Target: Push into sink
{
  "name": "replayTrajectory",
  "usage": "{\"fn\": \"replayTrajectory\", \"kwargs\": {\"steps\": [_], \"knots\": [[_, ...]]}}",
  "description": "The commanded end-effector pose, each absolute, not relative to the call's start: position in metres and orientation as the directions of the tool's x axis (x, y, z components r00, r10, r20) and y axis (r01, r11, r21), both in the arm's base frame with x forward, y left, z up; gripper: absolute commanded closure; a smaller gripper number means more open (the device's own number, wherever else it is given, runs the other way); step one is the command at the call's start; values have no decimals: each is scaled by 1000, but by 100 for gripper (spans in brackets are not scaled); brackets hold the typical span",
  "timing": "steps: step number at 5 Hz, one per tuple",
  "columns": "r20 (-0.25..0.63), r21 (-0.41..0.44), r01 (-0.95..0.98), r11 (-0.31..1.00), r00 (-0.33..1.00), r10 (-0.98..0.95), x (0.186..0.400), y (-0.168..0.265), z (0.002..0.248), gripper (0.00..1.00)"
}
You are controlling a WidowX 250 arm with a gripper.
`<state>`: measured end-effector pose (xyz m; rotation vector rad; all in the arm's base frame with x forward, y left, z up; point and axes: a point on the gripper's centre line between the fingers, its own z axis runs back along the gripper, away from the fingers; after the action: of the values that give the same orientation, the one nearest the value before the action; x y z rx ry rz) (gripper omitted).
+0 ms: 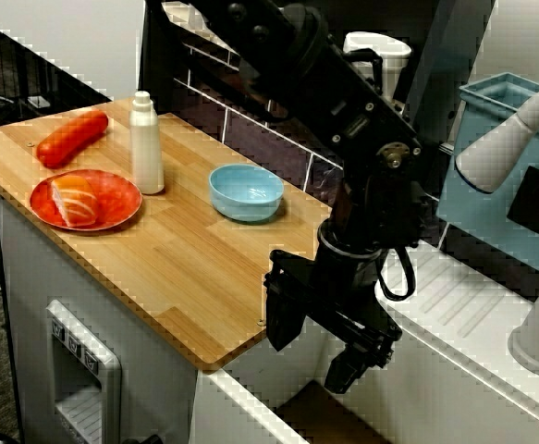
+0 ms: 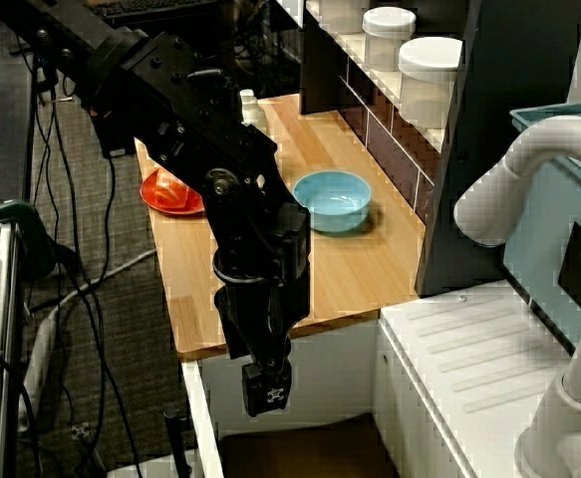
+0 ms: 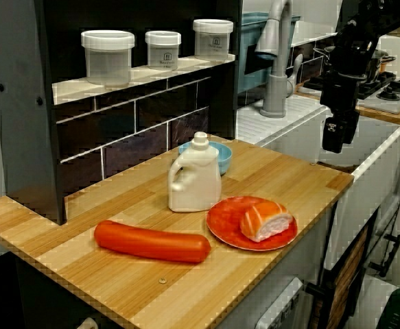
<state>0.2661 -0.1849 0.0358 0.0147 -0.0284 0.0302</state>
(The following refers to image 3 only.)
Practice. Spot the orange plate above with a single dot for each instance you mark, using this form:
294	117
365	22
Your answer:
225	222

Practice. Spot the white toy detergent bottle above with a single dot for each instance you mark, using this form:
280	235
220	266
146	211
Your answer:
196	181

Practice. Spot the white toy sink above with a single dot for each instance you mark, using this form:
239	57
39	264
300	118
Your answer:
289	120

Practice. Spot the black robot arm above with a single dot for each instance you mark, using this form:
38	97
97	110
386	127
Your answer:
354	44

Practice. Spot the grey toy faucet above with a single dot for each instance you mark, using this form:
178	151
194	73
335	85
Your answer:
276	92

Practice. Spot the white toy kitchen cabinet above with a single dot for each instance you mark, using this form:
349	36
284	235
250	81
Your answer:
364	192

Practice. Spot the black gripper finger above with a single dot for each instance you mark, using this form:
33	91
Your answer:
333	135
352	125

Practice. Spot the toy stove top black burners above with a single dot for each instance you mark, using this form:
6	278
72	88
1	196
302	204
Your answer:
391	90

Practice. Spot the tall clear jar white lid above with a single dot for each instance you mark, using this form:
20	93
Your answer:
212	39

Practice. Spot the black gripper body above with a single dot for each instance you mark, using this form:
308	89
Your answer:
338	94

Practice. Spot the grey toy dispenser panel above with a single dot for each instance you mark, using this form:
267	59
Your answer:
282	305

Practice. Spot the wide clear jar white lid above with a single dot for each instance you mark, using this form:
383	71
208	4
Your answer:
107	58

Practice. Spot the small metal pot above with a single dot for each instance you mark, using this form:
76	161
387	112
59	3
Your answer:
378	65

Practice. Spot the red toy sausage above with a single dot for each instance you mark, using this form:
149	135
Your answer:
151	241

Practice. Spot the grey faucet lever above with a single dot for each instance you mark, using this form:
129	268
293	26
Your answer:
296	68

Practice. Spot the toy salmon sushi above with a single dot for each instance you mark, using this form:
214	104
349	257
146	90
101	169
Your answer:
266	221

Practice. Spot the light blue bowl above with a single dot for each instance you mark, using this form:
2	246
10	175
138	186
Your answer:
224	156

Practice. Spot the teal plastic bin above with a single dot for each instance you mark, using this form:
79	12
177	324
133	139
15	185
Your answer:
249	34

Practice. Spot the small clear jar white lid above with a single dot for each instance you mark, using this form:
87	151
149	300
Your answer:
163	49

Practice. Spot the dark shelf unit tiled backsplash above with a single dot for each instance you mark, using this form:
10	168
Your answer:
24	120

